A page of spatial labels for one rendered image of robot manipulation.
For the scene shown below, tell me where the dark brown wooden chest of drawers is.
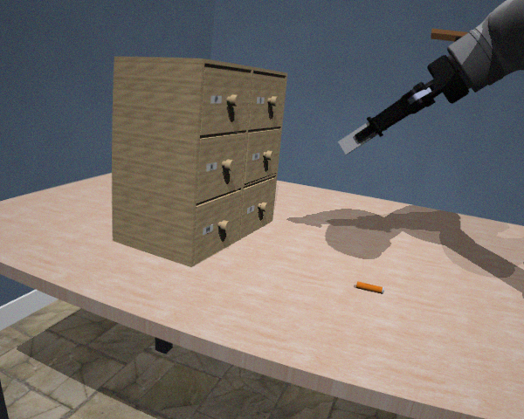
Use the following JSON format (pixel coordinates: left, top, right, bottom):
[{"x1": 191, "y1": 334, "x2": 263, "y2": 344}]
[{"x1": 112, "y1": 57, "x2": 287, "y2": 267}]

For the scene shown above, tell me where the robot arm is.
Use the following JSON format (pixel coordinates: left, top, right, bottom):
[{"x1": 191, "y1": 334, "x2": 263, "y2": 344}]
[{"x1": 447, "y1": 0, "x2": 524, "y2": 92}]

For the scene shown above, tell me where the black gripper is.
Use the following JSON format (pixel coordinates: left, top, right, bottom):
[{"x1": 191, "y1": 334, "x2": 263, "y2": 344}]
[{"x1": 338, "y1": 55, "x2": 469, "y2": 155}]

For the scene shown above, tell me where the orange-brown cylinder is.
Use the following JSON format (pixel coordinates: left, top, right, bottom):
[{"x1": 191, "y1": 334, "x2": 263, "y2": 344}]
[{"x1": 356, "y1": 282, "x2": 384, "y2": 294}]

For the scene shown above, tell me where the tan wooden drawer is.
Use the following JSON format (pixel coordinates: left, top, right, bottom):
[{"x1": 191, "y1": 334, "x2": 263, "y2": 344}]
[
  {"x1": 239, "y1": 177, "x2": 275, "y2": 237},
  {"x1": 196, "y1": 132, "x2": 245, "y2": 200},
  {"x1": 194, "y1": 189, "x2": 241, "y2": 262},
  {"x1": 249, "y1": 73, "x2": 286, "y2": 127},
  {"x1": 244, "y1": 127, "x2": 280, "y2": 183},
  {"x1": 200, "y1": 67, "x2": 251, "y2": 131}
]

